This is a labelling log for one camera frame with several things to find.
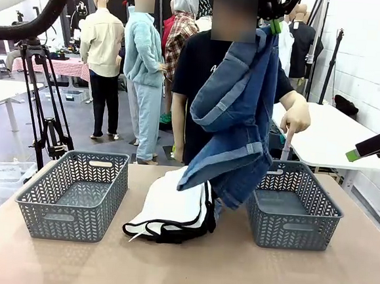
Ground person in black t-shirt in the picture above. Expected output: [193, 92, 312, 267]
[165, 0, 303, 173]

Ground dark blue jeans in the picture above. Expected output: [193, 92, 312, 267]
[175, 18, 285, 214]

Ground mannequin in plaid hooded shirt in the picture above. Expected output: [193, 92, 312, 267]
[161, 0, 204, 84]

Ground large white table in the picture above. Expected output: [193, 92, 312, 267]
[265, 98, 380, 197]

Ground black camera tripod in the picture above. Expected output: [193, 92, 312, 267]
[10, 36, 83, 173]

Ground left arm black cable sleeve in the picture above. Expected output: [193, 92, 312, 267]
[0, 0, 74, 47]

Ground person's right forearm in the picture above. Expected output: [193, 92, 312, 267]
[169, 120, 188, 148]

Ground figure in blue fleece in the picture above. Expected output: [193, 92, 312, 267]
[114, 0, 171, 166]

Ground black bag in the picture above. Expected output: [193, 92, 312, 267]
[332, 94, 361, 117]

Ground small white table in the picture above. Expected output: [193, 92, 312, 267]
[0, 79, 46, 134]

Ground black light stand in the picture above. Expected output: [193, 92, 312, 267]
[318, 26, 347, 107]

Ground person's left forearm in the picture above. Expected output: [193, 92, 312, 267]
[277, 89, 300, 108]

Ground mannequin in white shirt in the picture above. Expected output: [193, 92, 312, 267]
[276, 22, 295, 77]

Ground grey plastic lattice basket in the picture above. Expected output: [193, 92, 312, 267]
[242, 157, 347, 254]
[11, 145, 131, 245]

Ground background white robot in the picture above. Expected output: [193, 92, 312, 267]
[69, 3, 86, 42]

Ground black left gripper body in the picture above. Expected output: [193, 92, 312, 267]
[257, 0, 304, 23]

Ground mannequin in red top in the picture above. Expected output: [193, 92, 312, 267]
[159, 0, 178, 54]

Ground mannequin in black shirt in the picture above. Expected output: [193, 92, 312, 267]
[284, 2, 327, 94]

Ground mannequin in beige shirt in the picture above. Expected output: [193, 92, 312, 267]
[72, 0, 129, 142]

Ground person's left hand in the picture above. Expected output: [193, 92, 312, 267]
[278, 96, 313, 144]

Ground white top with black trim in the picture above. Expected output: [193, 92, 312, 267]
[121, 161, 221, 249]

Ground table with red cloth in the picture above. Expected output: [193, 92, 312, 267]
[11, 52, 92, 82]

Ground mannequin with patterned headscarf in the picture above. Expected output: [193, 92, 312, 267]
[196, 0, 215, 33]

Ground person's right hand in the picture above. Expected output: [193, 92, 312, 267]
[170, 143, 186, 165]

